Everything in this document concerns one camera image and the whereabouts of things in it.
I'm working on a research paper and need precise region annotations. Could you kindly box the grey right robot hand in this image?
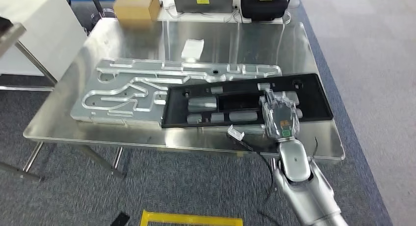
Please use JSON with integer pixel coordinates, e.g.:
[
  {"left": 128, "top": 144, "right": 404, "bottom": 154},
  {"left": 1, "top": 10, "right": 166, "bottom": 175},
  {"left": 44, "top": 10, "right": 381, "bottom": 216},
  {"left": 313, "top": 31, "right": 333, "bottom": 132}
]
[{"left": 259, "top": 88, "right": 301, "bottom": 141}]

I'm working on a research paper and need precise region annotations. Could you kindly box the black plastic licence plate frame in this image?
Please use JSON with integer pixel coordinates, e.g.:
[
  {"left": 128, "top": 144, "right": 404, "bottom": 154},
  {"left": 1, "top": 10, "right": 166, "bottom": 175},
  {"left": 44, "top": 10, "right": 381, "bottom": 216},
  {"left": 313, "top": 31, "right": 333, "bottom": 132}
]
[{"left": 161, "top": 73, "right": 335, "bottom": 129}]

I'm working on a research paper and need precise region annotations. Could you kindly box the stainless steel workbench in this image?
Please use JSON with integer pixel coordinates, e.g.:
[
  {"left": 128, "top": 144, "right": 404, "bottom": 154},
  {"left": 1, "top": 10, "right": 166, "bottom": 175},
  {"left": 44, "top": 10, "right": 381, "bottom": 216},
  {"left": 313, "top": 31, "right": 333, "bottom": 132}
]
[{"left": 23, "top": 18, "right": 346, "bottom": 180}]

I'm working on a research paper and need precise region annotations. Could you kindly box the black plastic part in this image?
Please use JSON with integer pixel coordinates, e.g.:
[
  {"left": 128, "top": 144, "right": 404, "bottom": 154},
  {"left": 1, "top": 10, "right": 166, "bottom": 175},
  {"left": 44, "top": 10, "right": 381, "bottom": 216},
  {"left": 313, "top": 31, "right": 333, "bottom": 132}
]
[{"left": 0, "top": 16, "right": 14, "bottom": 35}]

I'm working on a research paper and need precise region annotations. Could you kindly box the black bag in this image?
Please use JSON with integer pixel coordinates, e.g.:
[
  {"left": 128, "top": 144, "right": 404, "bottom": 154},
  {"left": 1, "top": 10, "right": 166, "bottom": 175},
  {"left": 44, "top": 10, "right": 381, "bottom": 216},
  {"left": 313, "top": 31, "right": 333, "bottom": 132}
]
[{"left": 239, "top": 0, "right": 290, "bottom": 23}]

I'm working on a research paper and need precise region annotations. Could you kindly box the white desk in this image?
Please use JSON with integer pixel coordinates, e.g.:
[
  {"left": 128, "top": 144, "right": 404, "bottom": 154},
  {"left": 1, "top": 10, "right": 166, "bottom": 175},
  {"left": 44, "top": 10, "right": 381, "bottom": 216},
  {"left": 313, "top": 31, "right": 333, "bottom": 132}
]
[{"left": 156, "top": 0, "right": 300, "bottom": 25}]

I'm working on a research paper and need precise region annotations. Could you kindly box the yellow floor tape square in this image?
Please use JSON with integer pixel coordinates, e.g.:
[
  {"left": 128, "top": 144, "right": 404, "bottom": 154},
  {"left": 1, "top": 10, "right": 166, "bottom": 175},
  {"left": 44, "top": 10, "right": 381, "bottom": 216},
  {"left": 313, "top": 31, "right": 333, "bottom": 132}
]
[{"left": 139, "top": 210, "right": 244, "bottom": 226}]

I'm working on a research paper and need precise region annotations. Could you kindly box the grey metal box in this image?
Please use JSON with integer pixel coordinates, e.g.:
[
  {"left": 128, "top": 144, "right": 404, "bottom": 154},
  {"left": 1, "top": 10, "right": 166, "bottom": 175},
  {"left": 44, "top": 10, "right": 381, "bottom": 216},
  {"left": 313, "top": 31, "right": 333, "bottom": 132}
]
[{"left": 172, "top": 0, "right": 235, "bottom": 14}]

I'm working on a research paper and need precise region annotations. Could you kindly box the brown cardboard box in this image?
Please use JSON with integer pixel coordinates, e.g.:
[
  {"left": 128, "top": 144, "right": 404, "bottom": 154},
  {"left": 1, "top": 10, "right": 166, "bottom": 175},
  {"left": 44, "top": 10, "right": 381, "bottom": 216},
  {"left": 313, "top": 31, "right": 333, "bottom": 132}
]
[{"left": 113, "top": 0, "right": 162, "bottom": 23}]

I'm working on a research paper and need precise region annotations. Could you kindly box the grey metal fixture plate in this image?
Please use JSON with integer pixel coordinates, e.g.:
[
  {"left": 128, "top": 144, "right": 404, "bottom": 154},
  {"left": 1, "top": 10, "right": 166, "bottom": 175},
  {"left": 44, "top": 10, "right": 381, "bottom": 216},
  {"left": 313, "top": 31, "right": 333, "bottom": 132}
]
[{"left": 70, "top": 58, "right": 283, "bottom": 128}]

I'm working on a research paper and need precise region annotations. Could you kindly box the white cabinet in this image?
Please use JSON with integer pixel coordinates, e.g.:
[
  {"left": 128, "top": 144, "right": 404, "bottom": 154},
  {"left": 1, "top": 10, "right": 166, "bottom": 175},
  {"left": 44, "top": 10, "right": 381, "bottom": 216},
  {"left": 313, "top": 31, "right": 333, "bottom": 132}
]
[{"left": 0, "top": 0, "right": 88, "bottom": 83}]

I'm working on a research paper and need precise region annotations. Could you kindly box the stainless steel side table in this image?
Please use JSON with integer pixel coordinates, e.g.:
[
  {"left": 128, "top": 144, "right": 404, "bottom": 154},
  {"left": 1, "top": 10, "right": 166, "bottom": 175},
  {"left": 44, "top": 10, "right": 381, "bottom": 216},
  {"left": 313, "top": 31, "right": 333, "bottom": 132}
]
[{"left": 0, "top": 16, "right": 59, "bottom": 183}]

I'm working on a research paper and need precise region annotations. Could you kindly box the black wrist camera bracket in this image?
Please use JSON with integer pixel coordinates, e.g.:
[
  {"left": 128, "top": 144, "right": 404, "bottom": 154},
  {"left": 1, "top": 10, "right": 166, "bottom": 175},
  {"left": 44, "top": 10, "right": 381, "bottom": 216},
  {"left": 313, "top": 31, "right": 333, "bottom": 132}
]
[{"left": 227, "top": 133, "right": 277, "bottom": 154}]

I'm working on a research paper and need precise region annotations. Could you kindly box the thin black cable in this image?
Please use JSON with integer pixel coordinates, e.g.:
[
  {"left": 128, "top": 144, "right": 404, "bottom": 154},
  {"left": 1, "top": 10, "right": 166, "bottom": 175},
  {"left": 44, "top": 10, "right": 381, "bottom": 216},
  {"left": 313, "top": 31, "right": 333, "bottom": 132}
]
[{"left": 310, "top": 137, "right": 321, "bottom": 160}]

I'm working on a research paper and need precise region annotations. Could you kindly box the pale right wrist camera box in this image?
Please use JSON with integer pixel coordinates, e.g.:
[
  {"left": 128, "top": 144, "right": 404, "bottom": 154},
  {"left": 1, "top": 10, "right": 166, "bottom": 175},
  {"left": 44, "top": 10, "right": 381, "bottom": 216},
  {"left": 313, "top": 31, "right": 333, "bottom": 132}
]
[{"left": 227, "top": 125, "right": 245, "bottom": 141}]

